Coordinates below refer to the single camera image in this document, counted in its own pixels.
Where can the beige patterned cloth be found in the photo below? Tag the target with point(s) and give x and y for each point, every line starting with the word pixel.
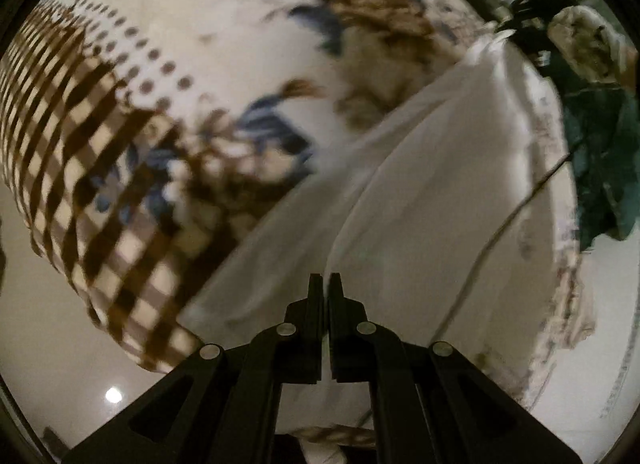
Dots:
pixel 582 43

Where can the brown checked floral blanket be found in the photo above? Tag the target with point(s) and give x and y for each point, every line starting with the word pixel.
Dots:
pixel 190 18

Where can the white garment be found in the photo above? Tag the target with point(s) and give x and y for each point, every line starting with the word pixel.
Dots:
pixel 430 183

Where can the dark green cloth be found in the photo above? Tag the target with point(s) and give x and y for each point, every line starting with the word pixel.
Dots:
pixel 600 153

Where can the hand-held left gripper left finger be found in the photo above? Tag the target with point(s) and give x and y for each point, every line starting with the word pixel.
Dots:
pixel 316 304

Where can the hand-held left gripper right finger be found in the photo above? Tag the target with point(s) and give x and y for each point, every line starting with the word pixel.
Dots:
pixel 335 304

